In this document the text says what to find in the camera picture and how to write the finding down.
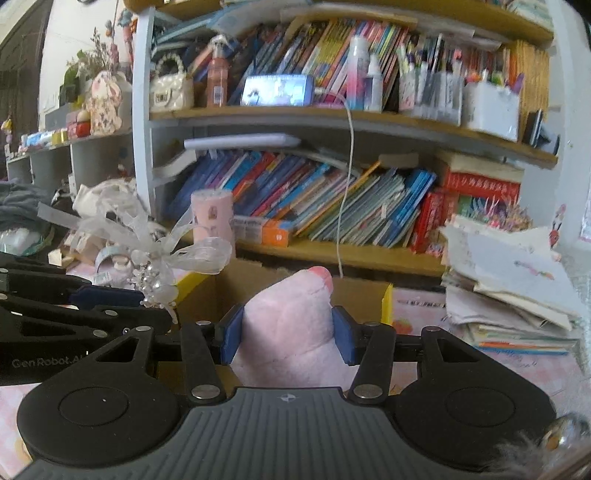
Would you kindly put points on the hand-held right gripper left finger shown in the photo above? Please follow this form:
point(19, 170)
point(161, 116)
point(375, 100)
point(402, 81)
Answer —
point(231, 334)

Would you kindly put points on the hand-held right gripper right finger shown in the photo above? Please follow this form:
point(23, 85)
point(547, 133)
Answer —
point(344, 334)

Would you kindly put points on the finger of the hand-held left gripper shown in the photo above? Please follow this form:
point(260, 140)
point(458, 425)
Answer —
point(115, 318)
point(111, 296)

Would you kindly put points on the yellow cardboard box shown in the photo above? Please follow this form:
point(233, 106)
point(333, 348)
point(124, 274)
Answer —
point(355, 290)

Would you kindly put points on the white ribbon pearl bouquet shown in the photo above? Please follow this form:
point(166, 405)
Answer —
point(152, 272)

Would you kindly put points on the pink plush toy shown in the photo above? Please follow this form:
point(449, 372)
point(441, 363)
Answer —
point(286, 323)

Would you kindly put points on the small patterned tape roll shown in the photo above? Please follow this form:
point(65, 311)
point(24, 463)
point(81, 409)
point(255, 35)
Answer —
point(113, 258)

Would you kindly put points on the cream hoodie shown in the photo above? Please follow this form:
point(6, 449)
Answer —
point(106, 196)

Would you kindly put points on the long orange white box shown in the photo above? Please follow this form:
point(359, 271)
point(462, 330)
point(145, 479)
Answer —
point(277, 235)

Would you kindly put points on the pink sticker-covered cylinder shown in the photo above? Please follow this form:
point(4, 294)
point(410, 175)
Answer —
point(212, 217)

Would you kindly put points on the grey cloth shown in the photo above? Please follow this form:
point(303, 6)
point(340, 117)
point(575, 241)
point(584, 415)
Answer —
point(21, 203)

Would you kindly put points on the row of colourful thin books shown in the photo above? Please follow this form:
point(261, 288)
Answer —
point(323, 198)

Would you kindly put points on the red boxed book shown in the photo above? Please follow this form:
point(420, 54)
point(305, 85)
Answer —
point(427, 221)

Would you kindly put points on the grey side shelf unit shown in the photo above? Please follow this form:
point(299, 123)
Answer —
point(92, 152)

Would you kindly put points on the messy stack of papers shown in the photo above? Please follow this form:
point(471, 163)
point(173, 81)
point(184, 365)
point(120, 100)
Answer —
point(503, 277)

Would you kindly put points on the red tin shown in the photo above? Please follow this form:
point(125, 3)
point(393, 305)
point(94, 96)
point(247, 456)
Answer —
point(78, 129)

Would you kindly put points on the floral plush rabbit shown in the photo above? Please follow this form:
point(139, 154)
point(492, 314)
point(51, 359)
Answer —
point(104, 106)

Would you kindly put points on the flat white notebook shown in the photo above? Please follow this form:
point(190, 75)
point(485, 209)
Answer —
point(240, 141)

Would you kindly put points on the thick red dictionary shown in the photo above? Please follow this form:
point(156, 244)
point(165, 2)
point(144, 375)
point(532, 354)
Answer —
point(480, 184)

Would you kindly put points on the white pearl handbag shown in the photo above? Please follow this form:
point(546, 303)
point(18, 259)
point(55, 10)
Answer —
point(171, 90)

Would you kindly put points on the dried flower bunch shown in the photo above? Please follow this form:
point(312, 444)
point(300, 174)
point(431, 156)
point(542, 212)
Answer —
point(92, 60)

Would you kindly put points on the orange spray bottle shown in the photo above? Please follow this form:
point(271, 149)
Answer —
point(217, 78)

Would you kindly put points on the small white bottle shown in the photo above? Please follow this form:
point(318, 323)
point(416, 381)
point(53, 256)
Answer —
point(374, 87)

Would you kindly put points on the smartphone with lit screen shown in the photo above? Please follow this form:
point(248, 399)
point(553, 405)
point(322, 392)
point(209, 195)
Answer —
point(277, 90)

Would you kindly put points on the pen holder full of pens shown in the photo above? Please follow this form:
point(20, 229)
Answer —
point(429, 92)

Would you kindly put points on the tall white pink bottle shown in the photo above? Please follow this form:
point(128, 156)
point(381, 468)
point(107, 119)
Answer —
point(356, 74)

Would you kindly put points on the white box of markers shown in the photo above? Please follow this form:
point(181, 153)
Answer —
point(491, 110)

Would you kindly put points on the row of upright comic books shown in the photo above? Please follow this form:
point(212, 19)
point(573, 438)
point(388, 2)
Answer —
point(314, 50)

